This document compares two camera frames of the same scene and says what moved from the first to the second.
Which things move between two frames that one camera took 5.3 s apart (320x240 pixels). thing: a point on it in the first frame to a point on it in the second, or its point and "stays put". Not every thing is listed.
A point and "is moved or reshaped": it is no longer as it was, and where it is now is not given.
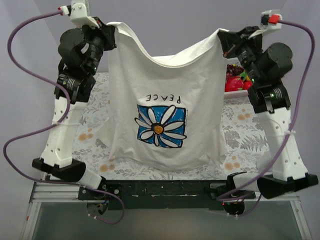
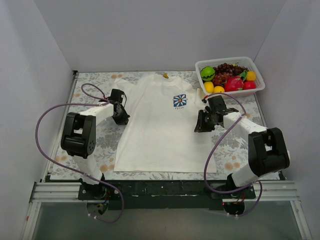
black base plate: x=162 y=194 stays put
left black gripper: x=107 y=35 to x=120 y=116
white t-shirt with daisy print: x=166 y=114 is moved or reshaped
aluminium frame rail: x=54 y=192 stays put
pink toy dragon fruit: x=234 y=83 stays put
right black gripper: x=229 y=41 to x=203 y=122
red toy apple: x=247 y=85 stays put
